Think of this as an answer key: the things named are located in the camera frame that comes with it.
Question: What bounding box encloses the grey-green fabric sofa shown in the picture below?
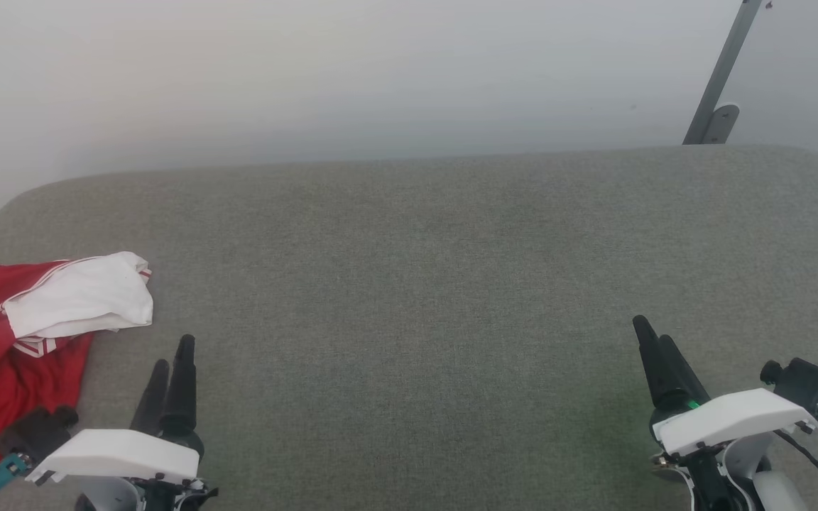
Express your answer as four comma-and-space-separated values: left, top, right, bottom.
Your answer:
0, 145, 818, 511

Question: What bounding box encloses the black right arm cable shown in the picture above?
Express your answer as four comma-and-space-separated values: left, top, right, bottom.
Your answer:
771, 429, 818, 511

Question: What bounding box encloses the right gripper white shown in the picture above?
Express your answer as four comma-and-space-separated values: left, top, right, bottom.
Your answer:
632, 315, 818, 456

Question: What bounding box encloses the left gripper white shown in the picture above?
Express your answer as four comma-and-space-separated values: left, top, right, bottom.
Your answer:
26, 334, 205, 486

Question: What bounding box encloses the grey metal wall bracket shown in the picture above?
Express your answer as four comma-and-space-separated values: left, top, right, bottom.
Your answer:
682, 0, 772, 146

